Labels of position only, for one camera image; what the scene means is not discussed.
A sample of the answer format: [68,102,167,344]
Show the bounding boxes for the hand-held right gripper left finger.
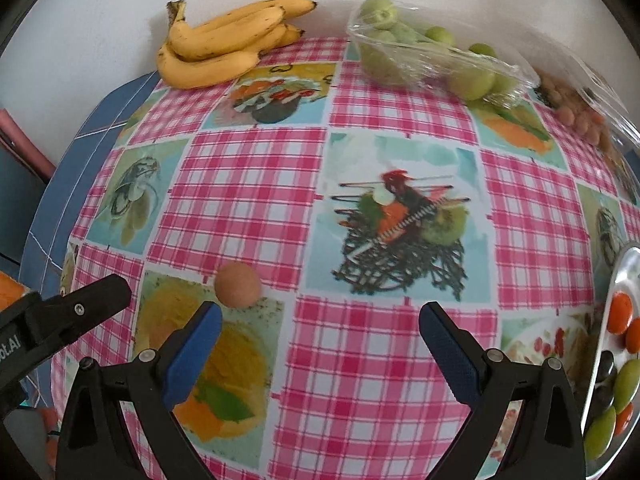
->
[55,301,223,480]

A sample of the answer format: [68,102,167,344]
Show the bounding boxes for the small orange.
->
[615,402,635,436]

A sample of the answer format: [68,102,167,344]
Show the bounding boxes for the pink strip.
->
[0,110,57,181]

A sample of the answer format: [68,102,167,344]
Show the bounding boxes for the clear plastic lidded box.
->
[530,50,640,161]

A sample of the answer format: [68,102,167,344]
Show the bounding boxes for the blue cloth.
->
[20,72,161,411]

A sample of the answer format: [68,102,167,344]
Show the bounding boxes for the group of small green apples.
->
[357,0,523,103]

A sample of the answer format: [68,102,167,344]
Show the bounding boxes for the large green mango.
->
[614,358,640,413]

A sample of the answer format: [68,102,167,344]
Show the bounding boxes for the brown longan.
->
[215,261,262,308]

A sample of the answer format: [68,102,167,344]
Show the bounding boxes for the pile of brown longans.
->
[537,72,613,146]

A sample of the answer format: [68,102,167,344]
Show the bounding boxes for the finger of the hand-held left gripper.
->
[42,274,133,350]

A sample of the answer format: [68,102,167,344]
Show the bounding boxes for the clear bag green fruits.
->
[346,0,536,111]

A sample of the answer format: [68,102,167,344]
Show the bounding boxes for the bunch of yellow bananas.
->
[156,0,318,90]

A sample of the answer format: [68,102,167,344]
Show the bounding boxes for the orange cloth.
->
[0,271,32,311]

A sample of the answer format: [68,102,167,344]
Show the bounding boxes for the round metal plate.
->
[580,245,640,480]

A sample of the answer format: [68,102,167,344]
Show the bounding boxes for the pink checked fruit-print tablecloth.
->
[50,35,640,480]

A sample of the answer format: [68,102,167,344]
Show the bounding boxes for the large orange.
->
[606,292,635,335]

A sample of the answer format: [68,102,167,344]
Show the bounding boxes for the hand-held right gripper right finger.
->
[419,301,586,480]

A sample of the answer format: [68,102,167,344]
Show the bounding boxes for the small green mango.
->
[584,406,617,461]

